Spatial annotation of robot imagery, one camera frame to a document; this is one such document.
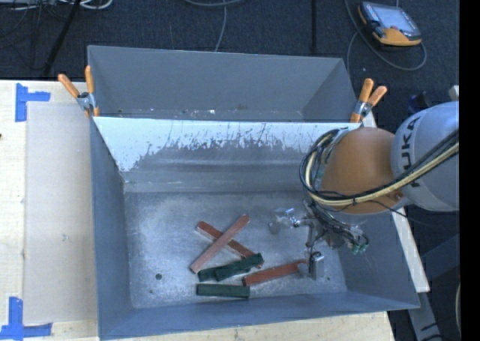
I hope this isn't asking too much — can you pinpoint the grey metal bin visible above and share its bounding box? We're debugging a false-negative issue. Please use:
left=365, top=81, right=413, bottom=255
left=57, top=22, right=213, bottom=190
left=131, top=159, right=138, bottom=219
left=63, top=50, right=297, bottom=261
left=86, top=45, right=422, bottom=341

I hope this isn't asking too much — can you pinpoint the dark green flat block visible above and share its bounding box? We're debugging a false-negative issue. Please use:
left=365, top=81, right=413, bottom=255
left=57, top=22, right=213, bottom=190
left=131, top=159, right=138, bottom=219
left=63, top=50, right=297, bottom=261
left=214, top=252, right=265, bottom=282
left=195, top=283, right=251, bottom=300
left=196, top=266, right=226, bottom=283

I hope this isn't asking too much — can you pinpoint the pale flat board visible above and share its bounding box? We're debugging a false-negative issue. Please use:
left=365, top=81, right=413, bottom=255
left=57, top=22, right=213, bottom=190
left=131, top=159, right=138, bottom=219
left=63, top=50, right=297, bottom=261
left=21, top=100, right=99, bottom=328

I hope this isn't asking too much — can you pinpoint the red-brown flat block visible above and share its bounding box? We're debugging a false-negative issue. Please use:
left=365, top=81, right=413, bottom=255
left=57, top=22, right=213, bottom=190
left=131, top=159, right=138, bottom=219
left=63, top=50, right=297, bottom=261
left=241, top=258, right=309, bottom=288
left=195, top=220, right=260, bottom=259
left=188, top=214, right=251, bottom=275

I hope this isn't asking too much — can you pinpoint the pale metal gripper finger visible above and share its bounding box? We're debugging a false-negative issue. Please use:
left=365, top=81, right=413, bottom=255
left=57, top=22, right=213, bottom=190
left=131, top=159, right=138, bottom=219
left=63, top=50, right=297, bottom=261
left=268, top=207, right=302, bottom=235
left=307, top=251, right=326, bottom=281

